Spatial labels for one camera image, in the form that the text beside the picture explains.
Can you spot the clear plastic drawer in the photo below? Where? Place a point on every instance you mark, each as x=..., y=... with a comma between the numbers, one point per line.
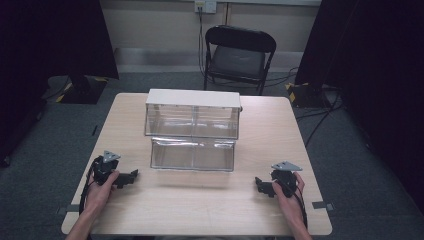
x=192, y=155
x=191, y=121

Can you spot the white wall socket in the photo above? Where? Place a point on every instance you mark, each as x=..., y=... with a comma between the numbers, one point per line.
x=205, y=6

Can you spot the black folding chair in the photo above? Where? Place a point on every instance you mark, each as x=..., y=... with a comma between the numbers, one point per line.
x=238, y=60

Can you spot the person's left hand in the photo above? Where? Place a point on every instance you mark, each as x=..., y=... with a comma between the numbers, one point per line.
x=99, y=196

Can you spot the person's right hand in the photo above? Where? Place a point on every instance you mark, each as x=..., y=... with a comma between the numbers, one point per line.
x=291, y=205

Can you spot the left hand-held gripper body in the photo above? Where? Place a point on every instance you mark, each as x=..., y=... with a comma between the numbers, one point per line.
x=103, y=170

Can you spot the dark curtain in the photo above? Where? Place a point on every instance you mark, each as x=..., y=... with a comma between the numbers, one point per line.
x=376, y=83
x=40, y=50

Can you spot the white-topped clear drawer cabinet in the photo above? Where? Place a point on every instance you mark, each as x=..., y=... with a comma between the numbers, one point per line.
x=193, y=98

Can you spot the black stand base with striped tape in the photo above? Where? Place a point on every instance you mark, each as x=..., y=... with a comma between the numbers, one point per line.
x=83, y=90
x=306, y=95

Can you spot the grey tape strip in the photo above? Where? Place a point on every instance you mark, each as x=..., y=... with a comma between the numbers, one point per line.
x=68, y=209
x=322, y=205

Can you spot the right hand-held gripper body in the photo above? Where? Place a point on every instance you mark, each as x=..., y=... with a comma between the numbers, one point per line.
x=286, y=180

